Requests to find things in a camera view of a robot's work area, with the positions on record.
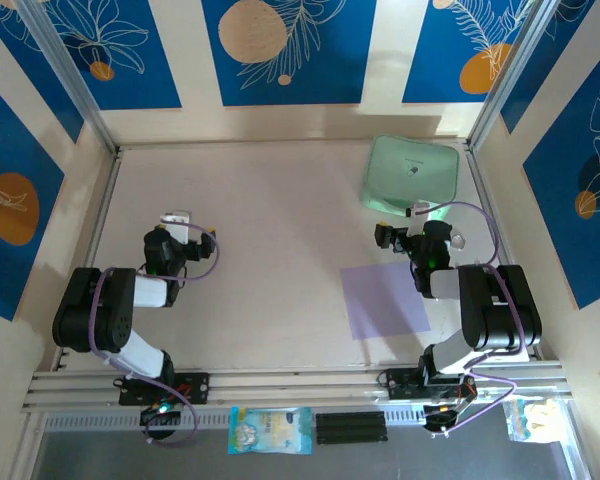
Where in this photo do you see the mint green zip pouch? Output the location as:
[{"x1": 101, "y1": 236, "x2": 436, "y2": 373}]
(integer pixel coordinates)
[{"x1": 359, "y1": 134, "x2": 461, "y2": 220}]

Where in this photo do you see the black controller board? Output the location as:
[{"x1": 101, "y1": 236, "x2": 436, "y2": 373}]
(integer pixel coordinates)
[
  {"x1": 139, "y1": 402, "x2": 182, "y2": 427},
  {"x1": 423, "y1": 403, "x2": 464, "y2": 435}
]

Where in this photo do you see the black ridged block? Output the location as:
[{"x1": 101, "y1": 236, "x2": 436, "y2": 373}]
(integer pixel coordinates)
[{"x1": 314, "y1": 412, "x2": 389, "y2": 446}]

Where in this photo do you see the clear bag with yellow contents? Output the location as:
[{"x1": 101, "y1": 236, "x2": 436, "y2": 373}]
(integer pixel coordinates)
[{"x1": 502, "y1": 394, "x2": 566, "y2": 444}]

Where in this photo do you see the blue snack packet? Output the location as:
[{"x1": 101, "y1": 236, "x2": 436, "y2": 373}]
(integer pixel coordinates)
[{"x1": 228, "y1": 405, "x2": 314, "y2": 456}]

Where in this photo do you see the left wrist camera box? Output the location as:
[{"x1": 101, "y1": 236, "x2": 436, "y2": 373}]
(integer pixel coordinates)
[{"x1": 159, "y1": 212, "x2": 192, "y2": 245}]

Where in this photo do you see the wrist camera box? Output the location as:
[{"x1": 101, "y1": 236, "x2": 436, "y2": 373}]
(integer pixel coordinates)
[
  {"x1": 407, "y1": 201, "x2": 434, "y2": 235},
  {"x1": 159, "y1": 212, "x2": 192, "y2": 245}
]

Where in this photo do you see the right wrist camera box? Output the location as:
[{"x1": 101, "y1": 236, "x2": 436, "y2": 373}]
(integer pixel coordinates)
[{"x1": 407, "y1": 201, "x2": 434, "y2": 235}]

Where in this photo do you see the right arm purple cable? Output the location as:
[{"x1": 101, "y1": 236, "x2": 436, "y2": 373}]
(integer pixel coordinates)
[{"x1": 414, "y1": 201, "x2": 529, "y2": 436}]

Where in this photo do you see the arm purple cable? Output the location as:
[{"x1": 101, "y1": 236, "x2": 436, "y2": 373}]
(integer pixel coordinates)
[
  {"x1": 88, "y1": 222, "x2": 221, "y2": 447},
  {"x1": 414, "y1": 201, "x2": 529, "y2": 436}
]

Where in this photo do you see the aluminium side rail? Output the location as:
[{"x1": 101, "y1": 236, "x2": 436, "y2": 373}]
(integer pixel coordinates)
[
  {"x1": 52, "y1": 149, "x2": 124, "y2": 371},
  {"x1": 464, "y1": 142, "x2": 546, "y2": 361}
]

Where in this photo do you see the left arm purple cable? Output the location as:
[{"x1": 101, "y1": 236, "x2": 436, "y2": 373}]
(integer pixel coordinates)
[{"x1": 88, "y1": 222, "x2": 221, "y2": 447}]

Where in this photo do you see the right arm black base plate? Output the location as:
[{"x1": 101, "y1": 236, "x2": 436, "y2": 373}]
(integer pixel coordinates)
[{"x1": 385, "y1": 367, "x2": 476, "y2": 401}]

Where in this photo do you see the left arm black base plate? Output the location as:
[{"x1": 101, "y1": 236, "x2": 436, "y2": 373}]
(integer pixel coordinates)
[{"x1": 118, "y1": 372, "x2": 211, "y2": 406}]

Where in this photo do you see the blue floral wall panel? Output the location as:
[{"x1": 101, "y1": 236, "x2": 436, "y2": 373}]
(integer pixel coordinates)
[
  {"x1": 0, "y1": 0, "x2": 86, "y2": 145},
  {"x1": 42, "y1": 0, "x2": 184, "y2": 112},
  {"x1": 401, "y1": 0, "x2": 549, "y2": 105},
  {"x1": 522, "y1": 47, "x2": 600, "y2": 311},
  {"x1": 201, "y1": 0, "x2": 377, "y2": 107},
  {"x1": 0, "y1": 69, "x2": 67, "y2": 322}
]

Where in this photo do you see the long aluminium frame rail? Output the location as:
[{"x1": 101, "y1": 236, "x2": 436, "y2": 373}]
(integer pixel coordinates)
[{"x1": 22, "y1": 362, "x2": 574, "y2": 414}]

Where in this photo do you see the grey slotted cable duct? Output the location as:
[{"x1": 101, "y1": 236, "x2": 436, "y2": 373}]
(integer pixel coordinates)
[{"x1": 42, "y1": 405, "x2": 431, "y2": 432}]

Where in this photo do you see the aluminium frame post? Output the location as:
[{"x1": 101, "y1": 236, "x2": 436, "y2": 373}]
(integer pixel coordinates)
[
  {"x1": 467, "y1": 0, "x2": 564, "y2": 151},
  {"x1": 17, "y1": 0, "x2": 121, "y2": 154}
]

